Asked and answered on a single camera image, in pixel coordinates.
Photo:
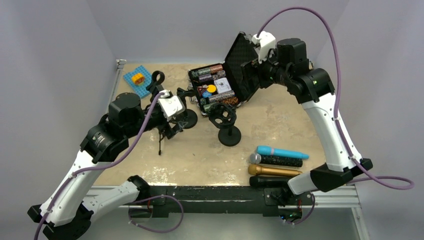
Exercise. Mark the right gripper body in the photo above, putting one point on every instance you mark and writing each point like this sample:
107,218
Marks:
270,73

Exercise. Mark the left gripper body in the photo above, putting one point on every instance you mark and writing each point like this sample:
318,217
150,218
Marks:
156,120

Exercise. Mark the black tripod mic stand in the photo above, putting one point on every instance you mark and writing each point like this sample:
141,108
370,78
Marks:
179,119

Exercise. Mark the black round-base mic stand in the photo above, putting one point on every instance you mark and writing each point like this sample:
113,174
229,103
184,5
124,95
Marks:
155,86

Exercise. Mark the shock-mount round-base stand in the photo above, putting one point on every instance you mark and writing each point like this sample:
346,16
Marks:
223,117

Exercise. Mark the blue microphone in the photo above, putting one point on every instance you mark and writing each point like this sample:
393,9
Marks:
271,151

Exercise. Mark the silver-head black microphone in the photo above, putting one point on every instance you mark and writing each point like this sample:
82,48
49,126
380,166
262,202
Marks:
256,158

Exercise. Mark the gold microphone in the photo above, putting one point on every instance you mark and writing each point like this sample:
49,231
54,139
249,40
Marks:
256,170

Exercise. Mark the black microphone orange end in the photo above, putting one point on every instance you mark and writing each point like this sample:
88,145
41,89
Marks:
268,181

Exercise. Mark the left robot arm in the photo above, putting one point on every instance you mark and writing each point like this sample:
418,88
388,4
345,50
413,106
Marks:
68,213

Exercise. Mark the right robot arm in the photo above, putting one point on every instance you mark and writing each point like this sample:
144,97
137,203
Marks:
285,63

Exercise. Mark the black poker chip case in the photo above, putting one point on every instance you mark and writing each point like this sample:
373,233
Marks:
241,51

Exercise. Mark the white playing card deck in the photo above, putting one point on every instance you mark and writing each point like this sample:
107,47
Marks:
222,85

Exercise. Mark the blue building baseplate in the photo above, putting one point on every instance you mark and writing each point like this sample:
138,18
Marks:
141,89

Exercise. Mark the yellow dealer chip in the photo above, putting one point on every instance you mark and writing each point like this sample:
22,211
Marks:
211,88

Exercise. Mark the yellow orange toy brick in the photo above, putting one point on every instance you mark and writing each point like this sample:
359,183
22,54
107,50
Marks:
138,79

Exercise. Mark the red triangular token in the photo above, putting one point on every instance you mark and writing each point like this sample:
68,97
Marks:
202,89

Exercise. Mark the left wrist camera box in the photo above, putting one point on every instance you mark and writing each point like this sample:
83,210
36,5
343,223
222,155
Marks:
171,107

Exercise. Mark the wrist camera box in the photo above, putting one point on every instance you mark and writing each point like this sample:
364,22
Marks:
171,107
264,41

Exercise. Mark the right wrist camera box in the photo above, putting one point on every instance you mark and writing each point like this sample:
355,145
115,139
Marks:
264,41

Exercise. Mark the black front mounting rail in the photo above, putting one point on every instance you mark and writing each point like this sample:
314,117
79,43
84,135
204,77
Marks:
217,200

